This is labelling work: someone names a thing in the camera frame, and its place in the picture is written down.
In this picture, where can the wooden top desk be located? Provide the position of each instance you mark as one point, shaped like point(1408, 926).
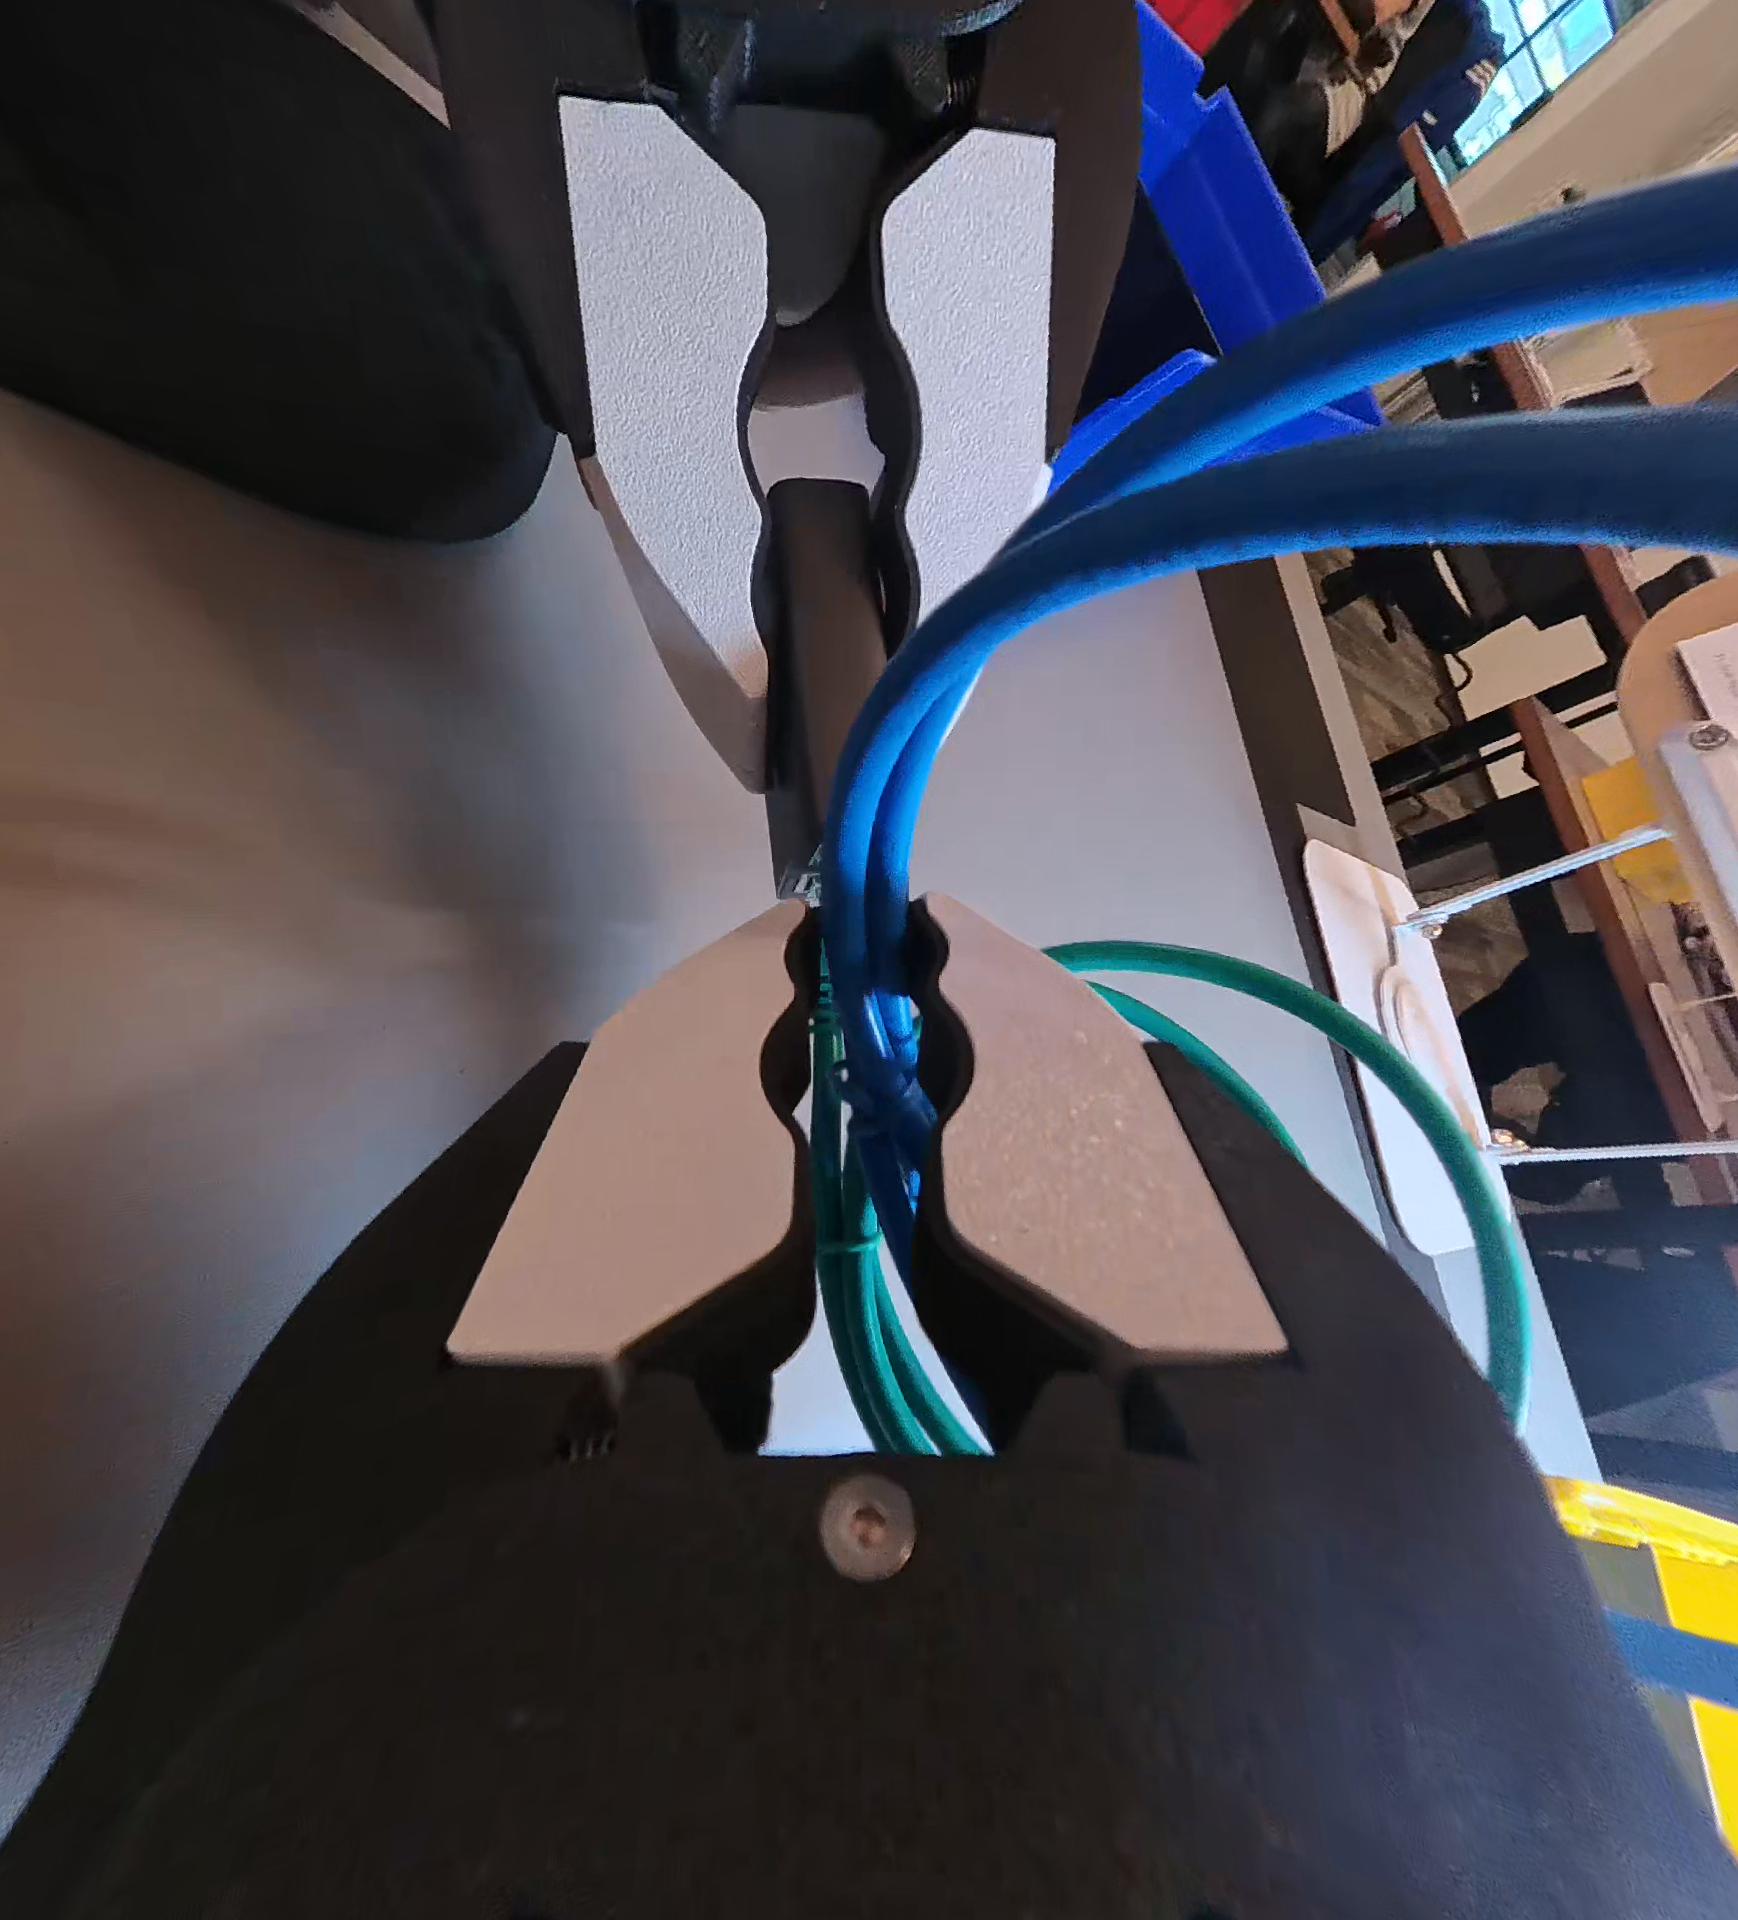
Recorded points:
point(1604, 899)
point(1433, 187)

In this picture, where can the instruction sheet on stand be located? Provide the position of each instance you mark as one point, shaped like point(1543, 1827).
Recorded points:
point(1659, 659)

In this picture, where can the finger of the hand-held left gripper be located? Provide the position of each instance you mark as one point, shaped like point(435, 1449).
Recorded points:
point(976, 345)
point(659, 375)

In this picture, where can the black ethernet port adapter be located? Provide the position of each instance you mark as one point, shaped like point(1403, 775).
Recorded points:
point(817, 675)

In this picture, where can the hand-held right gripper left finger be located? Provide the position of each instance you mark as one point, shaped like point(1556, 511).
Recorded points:
point(631, 1187)

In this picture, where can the window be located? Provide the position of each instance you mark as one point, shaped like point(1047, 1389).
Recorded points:
point(1521, 59)

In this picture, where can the clear acrylic sign stand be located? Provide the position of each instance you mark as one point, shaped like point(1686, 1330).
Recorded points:
point(1387, 1052)

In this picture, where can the dark rounded object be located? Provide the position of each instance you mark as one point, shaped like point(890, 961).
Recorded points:
point(209, 227)

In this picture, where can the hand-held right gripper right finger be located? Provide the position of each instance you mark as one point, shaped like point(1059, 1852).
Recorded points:
point(1095, 1187)

